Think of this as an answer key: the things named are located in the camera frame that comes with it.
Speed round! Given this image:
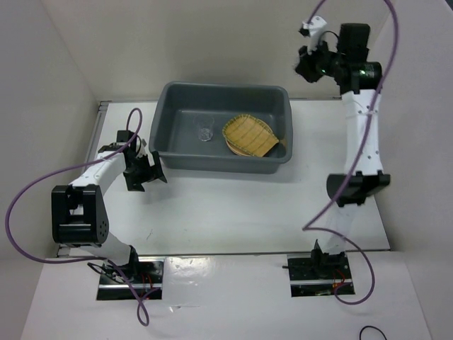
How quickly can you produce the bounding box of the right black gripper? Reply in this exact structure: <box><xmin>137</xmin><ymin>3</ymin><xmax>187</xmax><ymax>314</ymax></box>
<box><xmin>294</xmin><ymin>37</ymin><xmax>343</xmax><ymax>83</ymax></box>

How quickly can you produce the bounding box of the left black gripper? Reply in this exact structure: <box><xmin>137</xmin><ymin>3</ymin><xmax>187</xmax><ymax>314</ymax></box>
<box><xmin>123</xmin><ymin>151</ymin><xmax>166</xmax><ymax>193</ymax></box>

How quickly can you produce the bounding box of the clear plastic cup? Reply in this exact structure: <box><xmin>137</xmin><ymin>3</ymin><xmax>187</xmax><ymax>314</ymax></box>
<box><xmin>194</xmin><ymin>114</ymin><xmax>214</xmax><ymax>142</ymax></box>

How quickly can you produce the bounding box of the woven bamboo tray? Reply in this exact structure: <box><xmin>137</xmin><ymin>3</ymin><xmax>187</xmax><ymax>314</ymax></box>
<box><xmin>222</xmin><ymin>114</ymin><xmax>280</xmax><ymax>145</ymax></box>

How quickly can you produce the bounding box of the tan plate with bear logo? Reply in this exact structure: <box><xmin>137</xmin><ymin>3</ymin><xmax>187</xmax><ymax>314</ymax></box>
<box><xmin>226</xmin><ymin>140</ymin><xmax>276</xmax><ymax>157</ymax></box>

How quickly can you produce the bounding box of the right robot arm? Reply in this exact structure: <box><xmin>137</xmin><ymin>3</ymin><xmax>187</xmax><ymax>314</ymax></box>
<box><xmin>295</xmin><ymin>16</ymin><xmax>391</xmax><ymax>279</ymax></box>

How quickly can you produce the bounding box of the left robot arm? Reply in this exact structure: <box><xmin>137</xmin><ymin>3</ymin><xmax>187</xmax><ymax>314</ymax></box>
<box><xmin>51</xmin><ymin>130</ymin><xmax>167</xmax><ymax>283</ymax></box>

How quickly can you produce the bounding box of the grey plastic bin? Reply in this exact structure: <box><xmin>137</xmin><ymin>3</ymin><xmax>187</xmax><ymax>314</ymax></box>
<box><xmin>149</xmin><ymin>81</ymin><xmax>293</xmax><ymax>174</ymax></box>

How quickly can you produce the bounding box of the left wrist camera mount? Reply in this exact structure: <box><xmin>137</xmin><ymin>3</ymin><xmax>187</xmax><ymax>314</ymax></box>
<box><xmin>136</xmin><ymin>138</ymin><xmax>147</xmax><ymax>158</ymax></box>

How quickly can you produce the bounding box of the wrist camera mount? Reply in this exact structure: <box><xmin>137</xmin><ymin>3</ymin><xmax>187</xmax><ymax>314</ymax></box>
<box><xmin>136</xmin><ymin>138</ymin><xmax>147</xmax><ymax>158</ymax></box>
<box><xmin>299</xmin><ymin>16</ymin><xmax>328</xmax><ymax>55</ymax></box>

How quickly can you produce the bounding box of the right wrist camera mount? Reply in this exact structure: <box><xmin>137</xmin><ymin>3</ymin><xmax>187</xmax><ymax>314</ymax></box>
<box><xmin>299</xmin><ymin>16</ymin><xmax>328</xmax><ymax>55</ymax></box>

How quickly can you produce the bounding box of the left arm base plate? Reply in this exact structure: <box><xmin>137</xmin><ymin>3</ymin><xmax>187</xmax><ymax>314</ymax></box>
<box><xmin>87</xmin><ymin>258</ymin><xmax>164</xmax><ymax>301</ymax></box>

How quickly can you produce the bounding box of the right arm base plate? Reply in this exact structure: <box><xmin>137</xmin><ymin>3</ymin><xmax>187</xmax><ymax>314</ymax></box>
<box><xmin>282</xmin><ymin>253</ymin><xmax>355</xmax><ymax>298</ymax></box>

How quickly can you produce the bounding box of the black cable loop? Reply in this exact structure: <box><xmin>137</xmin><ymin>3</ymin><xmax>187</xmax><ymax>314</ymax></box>
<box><xmin>360</xmin><ymin>325</ymin><xmax>389</xmax><ymax>340</ymax></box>

